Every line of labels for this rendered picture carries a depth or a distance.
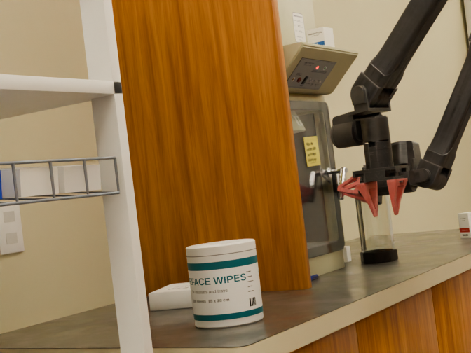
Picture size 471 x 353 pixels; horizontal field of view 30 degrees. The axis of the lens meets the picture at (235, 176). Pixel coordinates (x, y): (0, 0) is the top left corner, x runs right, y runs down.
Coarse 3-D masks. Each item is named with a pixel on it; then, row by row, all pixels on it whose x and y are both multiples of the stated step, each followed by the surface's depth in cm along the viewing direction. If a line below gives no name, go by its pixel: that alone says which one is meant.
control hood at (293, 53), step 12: (288, 48) 208; (300, 48) 206; (312, 48) 210; (324, 48) 215; (336, 48) 221; (288, 60) 208; (336, 60) 225; (348, 60) 230; (288, 72) 210; (336, 72) 230; (324, 84) 229; (336, 84) 235
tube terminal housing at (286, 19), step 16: (288, 0) 227; (304, 0) 235; (288, 16) 226; (304, 16) 234; (288, 32) 225; (304, 96) 229; (320, 96) 237; (320, 256) 227; (336, 256) 234; (320, 272) 226
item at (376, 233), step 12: (360, 204) 240; (384, 204) 239; (360, 216) 240; (372, 216) 238; (384, 216) 239; (360, 228) 241; (372, 228) 238; (384, 228) 238; (372, 240) 238; (384, 240) 238; (372, 252) 238
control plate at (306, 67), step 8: (304, 64) 213; (312, 64) 216; (320, 64) 219; (328, 64) 223; (296, 72) 213; (304, 72) 216; (312, 72) 219; (320, 72) 222; (328, 72) 226; (288, 80) 212; (296, 80) 215; (312, 80) 222; (320, 80) 226; (304, 88) 222; (312, 88) 225
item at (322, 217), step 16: (304, 112) 225; (320, 112) 233; (304, 128) 224; (320, 128) 232; (320, 144) 231; (304, 160) 222; (320, 160) 230; (304, 176) 221; (320, 176) 229; (336, 176) 237; (304, 192) 220; (320, 192) 228; (336, 192) 236; (304, 208) 220; (320, 208) 227; (336, 208) 235; (304, 224) 219; (320, 224) 226; (336, 224) 234; (320, 240) 225; (336, 240) 233
